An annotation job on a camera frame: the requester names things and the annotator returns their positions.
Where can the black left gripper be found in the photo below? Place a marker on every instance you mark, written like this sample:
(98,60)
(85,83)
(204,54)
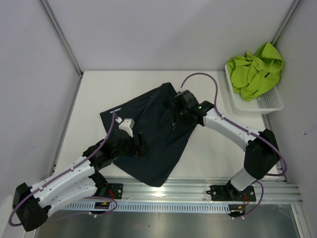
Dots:
(140,149)

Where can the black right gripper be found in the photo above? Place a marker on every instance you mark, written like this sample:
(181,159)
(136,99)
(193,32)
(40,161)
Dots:
(178,107)

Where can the dark navy shorts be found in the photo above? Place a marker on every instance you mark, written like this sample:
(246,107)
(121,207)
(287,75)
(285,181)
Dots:
(152,113)

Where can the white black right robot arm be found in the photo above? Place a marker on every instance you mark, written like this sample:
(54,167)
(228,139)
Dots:
(259,146)

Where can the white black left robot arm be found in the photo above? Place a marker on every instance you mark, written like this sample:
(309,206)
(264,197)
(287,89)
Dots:
(34,204)

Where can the lime green shorts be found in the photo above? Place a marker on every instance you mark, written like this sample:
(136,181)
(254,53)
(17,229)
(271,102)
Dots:
(253,75)

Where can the white plastic basket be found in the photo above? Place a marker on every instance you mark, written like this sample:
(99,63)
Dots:
(264,104)

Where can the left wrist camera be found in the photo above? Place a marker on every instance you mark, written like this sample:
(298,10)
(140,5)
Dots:
(126,125)

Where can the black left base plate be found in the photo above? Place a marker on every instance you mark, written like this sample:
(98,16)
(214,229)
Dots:
(112,190)

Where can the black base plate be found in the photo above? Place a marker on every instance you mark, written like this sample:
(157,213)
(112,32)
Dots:
(220,192)
(112,190)

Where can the aluminium mounting rail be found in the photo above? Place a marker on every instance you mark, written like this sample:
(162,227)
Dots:
(177,190)

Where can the white slotted cable duct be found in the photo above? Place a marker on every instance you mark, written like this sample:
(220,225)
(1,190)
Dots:
(149,207)

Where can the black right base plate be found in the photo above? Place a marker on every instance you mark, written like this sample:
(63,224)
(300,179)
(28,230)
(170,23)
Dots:
(220,192)

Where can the right aluminium frame post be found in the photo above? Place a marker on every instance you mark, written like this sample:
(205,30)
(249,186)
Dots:
(291,12)

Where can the aluminium frame post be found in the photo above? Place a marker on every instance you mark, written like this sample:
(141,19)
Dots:
(291,12)
(60,35)

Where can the left aluminium frame post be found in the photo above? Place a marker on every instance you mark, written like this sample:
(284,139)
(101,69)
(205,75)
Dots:
(60,35)

